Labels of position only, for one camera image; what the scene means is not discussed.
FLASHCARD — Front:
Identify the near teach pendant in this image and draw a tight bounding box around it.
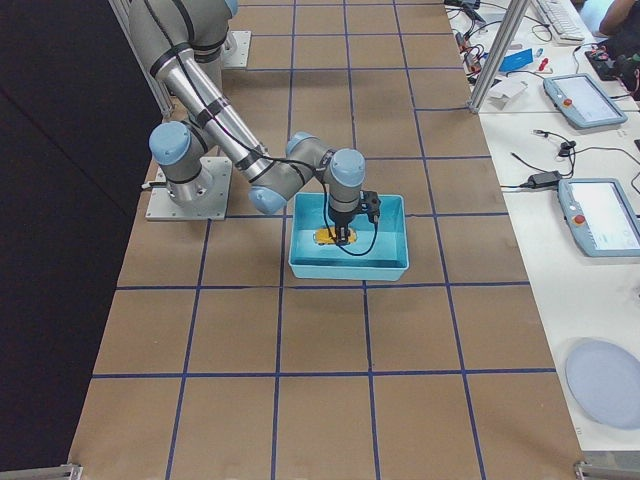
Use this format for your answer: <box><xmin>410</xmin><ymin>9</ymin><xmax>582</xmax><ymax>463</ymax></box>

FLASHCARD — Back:
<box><xmin>557</xmin><ymin>178</ymin><xmax>639</xmax><ymax>258</ymax></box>

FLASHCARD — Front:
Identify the blue flat box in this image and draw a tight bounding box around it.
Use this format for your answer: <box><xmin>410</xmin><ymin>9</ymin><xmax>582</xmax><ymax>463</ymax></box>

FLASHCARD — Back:
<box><xmin>499</xmin><ymin>48</ymin><xmax>534</xmax><ymax>73</ymax></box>

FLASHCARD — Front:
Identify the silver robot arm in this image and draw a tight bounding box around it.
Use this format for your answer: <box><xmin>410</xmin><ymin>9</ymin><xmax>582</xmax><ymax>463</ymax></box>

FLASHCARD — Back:
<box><xmin>129</xmin><ymin>1</ymin><xmax>379</xmax><ymax>245</ymax></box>

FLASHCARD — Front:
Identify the yellow beetle toy car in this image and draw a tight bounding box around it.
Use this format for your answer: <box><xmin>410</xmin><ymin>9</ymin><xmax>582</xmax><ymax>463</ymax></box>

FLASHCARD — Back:
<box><xmin>313</xmin><ymin>226</ymin><xmax>357</xmax><ymax>246</ymax></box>

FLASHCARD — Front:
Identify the light blue round plate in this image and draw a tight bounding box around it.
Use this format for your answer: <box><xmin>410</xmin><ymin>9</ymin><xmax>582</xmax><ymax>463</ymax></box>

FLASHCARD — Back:
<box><xmin>565</xmin><ymin>340</ymin><xmax>639</xmax><ymax>430</ymax></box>

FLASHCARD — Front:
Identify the corner aluminium bracket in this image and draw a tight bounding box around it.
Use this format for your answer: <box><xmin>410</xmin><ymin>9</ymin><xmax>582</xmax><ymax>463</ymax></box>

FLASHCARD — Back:
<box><xmin>574</xmin><ymin>462</ymin><xmax>640</xmax><ymax>480</ymax></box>
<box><xmin>0</xmin><ymin>463</ymin><xmax>84</xmax><ymax>480</ymax></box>

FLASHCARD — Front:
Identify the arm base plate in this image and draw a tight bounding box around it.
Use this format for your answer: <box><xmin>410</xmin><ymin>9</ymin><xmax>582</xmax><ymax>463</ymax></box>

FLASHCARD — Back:
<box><xmin>143</xmin><ymin>156</ymin><xmax>232</xmax><ymax>221</ymax></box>
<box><xmin>221</xmin><ymin>30</ymin><xmax>252</xmax><ymax>70</ymax></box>

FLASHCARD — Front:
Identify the teach pendant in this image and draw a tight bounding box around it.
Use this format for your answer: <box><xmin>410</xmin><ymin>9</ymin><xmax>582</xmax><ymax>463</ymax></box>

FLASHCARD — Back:
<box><xmin>557</xmin><ymin>178</ymin><xmax>639</xmax><ymax>258</ymax></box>
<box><xmin>543</xmin><ymin>74</ymin><xmax>628</xmax><ymax>129</ymax></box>

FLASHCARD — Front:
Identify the person's forearm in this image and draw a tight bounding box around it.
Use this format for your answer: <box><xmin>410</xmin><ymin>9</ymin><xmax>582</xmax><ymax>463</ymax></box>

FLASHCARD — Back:
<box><xmin>598</xmin><ymin>0</ymin><xmax>637</xmax><ymax>36</ymax></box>

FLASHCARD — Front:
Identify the white folded cardboard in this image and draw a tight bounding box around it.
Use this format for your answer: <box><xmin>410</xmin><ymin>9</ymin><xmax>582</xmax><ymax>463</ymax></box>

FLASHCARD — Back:
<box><xmin>487</xmin><ymin>79</ymin><xmax>528</xmax><ymax>110</ymax></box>

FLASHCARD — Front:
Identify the left corner aluminium bracket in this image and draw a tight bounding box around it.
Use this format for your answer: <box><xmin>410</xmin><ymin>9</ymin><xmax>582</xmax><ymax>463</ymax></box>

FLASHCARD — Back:
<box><xmin>0</xmin><ymin>463</ymin><xmax>84</xmax><ymax>480</ymax></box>

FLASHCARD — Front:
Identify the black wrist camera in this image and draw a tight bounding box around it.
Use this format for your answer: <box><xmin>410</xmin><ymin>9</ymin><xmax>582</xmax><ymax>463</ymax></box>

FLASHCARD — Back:
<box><xmin>361</xmin><ymin>191</ymin><xmax>381</xmax><ymax>225</ymax></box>

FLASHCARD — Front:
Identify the black power adapter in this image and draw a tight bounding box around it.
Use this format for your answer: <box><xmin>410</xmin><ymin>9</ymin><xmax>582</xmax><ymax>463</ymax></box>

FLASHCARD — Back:
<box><xmin>527</xmin><ymin>170</ymin><xmax>562</xmax><ymax>190</ymax></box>

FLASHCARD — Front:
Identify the light blue plastic bin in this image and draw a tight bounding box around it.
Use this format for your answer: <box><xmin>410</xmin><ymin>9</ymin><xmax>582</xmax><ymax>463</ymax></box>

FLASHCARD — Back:
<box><xmin>288</xmin><ymin>192</ymin><xmax>411</xmax><ymax>282</ymax></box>

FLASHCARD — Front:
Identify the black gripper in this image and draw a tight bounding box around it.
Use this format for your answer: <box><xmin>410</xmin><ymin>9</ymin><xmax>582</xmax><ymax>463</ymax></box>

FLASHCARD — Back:
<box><xmin>328</xmin><ymin>192</ymin><xmax>363</xmax><ymax>245</ymax></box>

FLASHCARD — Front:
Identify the right corner aluminium bracket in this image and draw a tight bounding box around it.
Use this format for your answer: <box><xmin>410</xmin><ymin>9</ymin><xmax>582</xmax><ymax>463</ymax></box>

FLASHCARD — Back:
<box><xmin>574</xmin><ymin>462</ymin><xmax>640</xmax><ymax>480</ymax></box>

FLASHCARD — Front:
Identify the white keyboard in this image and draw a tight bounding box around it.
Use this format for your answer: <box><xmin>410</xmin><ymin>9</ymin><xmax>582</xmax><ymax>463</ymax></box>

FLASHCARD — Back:
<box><xmin>532</xmin><ymin>0</ymin><xmax>585</xmax><ymax>44</ymax></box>

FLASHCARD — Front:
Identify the aluminium frame post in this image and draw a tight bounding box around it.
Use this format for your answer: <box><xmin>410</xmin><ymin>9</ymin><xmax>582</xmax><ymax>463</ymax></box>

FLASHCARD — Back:
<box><xmin>468</xmin><ymin>0</ymin><xmax>528</xmax><ymax>114</ymax></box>

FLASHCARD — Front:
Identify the far teach pendant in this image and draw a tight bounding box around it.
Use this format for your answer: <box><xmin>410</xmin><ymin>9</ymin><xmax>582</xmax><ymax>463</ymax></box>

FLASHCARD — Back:
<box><xmin>543</xmin><ymin>74</ymin><xmax>628</xmax><ymax>129</ymax></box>

